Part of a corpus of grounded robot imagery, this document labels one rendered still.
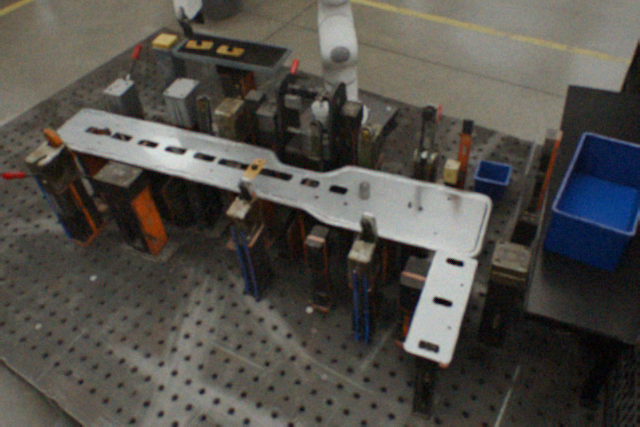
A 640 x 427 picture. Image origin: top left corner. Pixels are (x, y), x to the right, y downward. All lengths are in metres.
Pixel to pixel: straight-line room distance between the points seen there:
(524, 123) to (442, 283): 2.24
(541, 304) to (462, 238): 0.25
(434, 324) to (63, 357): 1.04
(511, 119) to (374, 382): 2.28
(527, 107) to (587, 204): 2.12
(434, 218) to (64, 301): 1.13
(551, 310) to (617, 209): 0.37
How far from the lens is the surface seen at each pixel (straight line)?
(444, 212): 1.53
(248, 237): 1.55
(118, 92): 2.03
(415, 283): 1.40
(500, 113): 3.57
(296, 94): 1.66
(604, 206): 1.59
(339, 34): 1.88
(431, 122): 1.53
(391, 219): 1.50
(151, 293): 1.85
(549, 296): 1.37
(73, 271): 2.00
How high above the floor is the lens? 2.10
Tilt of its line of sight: 43 degrees down
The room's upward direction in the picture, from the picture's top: 5 degrees counter-clockwise
